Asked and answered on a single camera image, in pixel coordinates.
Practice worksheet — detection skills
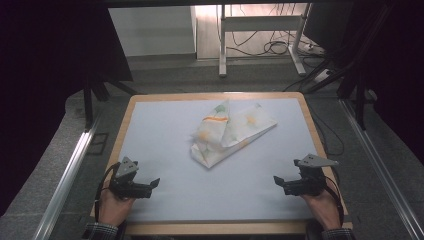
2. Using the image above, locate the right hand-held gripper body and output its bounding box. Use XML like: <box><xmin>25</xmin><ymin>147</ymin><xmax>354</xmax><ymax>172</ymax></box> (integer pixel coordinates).
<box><xmin>283</xmin><ymin>153</ymin><xmax>340</xmax><ymax>197</ymax></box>

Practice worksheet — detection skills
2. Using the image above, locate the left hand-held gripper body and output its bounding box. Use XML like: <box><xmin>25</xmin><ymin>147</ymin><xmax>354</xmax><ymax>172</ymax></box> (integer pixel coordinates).
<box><xmin>109</xmin><ymin>156</ymin><xmax>153</xmax><ymax>201</ymax></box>

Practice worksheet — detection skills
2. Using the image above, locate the white leaf-print pillowcase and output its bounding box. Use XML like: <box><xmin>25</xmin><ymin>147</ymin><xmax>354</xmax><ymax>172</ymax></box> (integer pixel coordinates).
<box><xmin>189</xmin><ymin>99</ymin><xmax>279</xmax><ymax>169</ymax></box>

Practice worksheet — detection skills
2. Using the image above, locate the person's left hand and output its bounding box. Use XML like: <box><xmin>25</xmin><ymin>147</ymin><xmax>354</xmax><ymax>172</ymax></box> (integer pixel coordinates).
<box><xmin>98</xmin><ymin>187</ymin><xmax>136</xmax><ymax>228</ymax></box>

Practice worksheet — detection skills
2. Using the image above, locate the person's right hand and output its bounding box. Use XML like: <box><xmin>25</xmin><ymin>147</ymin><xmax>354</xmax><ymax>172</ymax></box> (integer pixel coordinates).
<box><xmin>300</xmin><ymin>185</ymin><xmax>342</xmax><ymax>232</ymax></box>

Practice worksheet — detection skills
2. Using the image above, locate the wooden-rimmed table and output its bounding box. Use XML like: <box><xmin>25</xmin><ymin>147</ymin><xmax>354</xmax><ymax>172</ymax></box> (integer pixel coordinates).
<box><xmin>89</xmin><ymin>91</ymin><xmax>354</xmax><ymax>236</ymax></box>

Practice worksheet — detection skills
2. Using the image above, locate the black metal stand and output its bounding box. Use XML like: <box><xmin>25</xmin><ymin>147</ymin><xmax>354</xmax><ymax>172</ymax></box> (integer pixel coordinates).
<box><xmin>81</xmin><ymin>71</ymin><xmax>143</xmax><ymax>132</ymax></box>
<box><xmin>299</xmin><ymin>0</ymin><xmax>379</xmax><ymax>132</ymax></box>

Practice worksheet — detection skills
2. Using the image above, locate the white power strip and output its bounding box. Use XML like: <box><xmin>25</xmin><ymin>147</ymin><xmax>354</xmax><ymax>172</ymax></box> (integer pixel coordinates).
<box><xmin>312</xmin><ymin>67</ymin><xmax>335</xmax><ymax>85</ymax></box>

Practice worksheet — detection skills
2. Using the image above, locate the dark curtain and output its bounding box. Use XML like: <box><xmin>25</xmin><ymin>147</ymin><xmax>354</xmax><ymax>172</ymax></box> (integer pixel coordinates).
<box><xmin>364</xmin><ymin>0</ymin><xmax>424</xmax><ymax>166</ymax></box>
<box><xmin>0</xmin><ymin>0</ymin><xmax>134</xmax><ymax>216</ymax></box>

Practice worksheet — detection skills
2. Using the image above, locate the white cabinet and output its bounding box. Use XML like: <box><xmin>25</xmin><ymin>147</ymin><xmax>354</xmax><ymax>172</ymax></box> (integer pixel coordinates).
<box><xmin>107</xmin><ymin>5</ymin><xmax>197</xmax><ymax>58</ymax></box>

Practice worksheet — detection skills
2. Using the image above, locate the dark monitor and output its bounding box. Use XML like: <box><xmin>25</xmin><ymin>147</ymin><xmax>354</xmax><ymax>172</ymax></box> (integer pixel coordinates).
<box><xmin>302</xmin><ymin>2</ymin><xmax>355</xmax><ymax>52</ymax></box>

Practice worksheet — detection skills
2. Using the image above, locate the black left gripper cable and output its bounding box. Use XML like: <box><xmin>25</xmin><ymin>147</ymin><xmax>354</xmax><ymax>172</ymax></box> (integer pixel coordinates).
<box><xmin>93</xmin><ymin>162</ymin><xmax>122</xmax><ymax>223</ymax></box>

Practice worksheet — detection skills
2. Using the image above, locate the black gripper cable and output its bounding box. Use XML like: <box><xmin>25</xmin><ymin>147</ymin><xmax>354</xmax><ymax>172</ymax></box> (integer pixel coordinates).
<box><xmin>93</xmin><ymin>162</ymin><xmax>122</xmax><ymax>223</ymax></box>
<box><xmin>321</xmin><ymin>177</ymin><xmax>345</xmax><ymax>228</ymax></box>

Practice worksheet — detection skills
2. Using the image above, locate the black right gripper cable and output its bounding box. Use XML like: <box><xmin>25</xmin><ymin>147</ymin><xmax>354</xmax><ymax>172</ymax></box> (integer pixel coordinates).
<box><xmin>321</xmin><ymin>177</ymin><xmax>345</xmax><ymax>228</ymax></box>

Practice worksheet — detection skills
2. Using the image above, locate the black floor cable loop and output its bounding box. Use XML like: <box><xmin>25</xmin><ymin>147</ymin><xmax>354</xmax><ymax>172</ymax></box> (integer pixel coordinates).
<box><xmin>309</xmin><ymin>105</ymin><xmax>345</xmax><ymax>157</ymax></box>

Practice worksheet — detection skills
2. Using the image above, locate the aluminium rail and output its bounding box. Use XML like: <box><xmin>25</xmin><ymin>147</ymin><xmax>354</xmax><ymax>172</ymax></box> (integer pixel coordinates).
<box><xmin>337</xmin><ymin>97</ymin><xmax>424</xmax><ymax>240</ymax></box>
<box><xmin>31</xmin><ymin>114</ymin><xmax>102</xmax><ymax>240</ymax></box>

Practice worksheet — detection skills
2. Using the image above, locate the tangle of black floor cables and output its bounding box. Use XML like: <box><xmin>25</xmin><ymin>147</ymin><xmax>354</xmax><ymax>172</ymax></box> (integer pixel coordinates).
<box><xmin>229</xmin><ymin>3</ymin><xmax>322</xmax><ymax>58</ymax></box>

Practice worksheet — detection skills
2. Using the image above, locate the white desk frame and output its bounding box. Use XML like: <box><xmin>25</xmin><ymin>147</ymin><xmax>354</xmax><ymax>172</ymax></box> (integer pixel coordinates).
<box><xmin>217</xmin><ymin>3</ymin><xmax>313</xmax><ymax>79</ymax></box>

